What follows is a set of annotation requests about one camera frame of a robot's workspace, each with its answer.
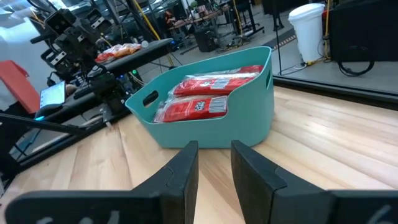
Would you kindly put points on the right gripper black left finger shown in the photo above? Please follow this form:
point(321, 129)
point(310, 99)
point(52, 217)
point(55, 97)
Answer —
point(155, 205)

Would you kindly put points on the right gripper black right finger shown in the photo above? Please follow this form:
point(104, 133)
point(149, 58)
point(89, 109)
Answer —
point(280, 202)

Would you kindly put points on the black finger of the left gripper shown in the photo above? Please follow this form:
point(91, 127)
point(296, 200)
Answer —
point(96, 25)
point(57, 60)

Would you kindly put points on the red popcorn bag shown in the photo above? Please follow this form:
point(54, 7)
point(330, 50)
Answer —
point(214, 84)
point(189, 110)
point(253, 68)

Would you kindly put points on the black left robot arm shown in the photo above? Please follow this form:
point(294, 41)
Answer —
point(105, 93)

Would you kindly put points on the red snack bag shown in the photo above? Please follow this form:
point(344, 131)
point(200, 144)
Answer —
point(104, 58)

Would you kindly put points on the orange snack bag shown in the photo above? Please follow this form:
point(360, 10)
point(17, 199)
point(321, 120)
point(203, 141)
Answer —
point(127, 49)

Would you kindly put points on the red flat panel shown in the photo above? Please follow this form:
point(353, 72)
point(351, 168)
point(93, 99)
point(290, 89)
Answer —
point(18, 90)

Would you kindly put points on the white round cap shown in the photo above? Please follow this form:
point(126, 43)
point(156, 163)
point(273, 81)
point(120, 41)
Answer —
point(145, 43)

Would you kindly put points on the black desk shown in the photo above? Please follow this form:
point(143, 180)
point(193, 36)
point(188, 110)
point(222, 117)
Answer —
point(146, 53)

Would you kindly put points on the teal plastic basket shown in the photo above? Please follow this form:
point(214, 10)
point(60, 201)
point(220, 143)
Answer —
point(217, 133)

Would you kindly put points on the cluttered wooden table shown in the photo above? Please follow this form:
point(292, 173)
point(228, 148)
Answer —
point(199, 18)

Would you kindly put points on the black box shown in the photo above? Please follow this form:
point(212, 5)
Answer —
point(205, 40)

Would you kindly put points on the yellow plug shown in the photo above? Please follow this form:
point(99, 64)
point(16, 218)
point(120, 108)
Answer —
point(308, 63)

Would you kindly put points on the white plastic bin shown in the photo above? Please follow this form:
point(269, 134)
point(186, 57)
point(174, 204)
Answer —
point(306, 34)

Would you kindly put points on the black cabinet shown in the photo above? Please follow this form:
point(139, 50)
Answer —
point(363, 28)

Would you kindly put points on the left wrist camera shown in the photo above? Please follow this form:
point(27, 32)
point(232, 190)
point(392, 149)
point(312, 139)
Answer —
point(60, 21)

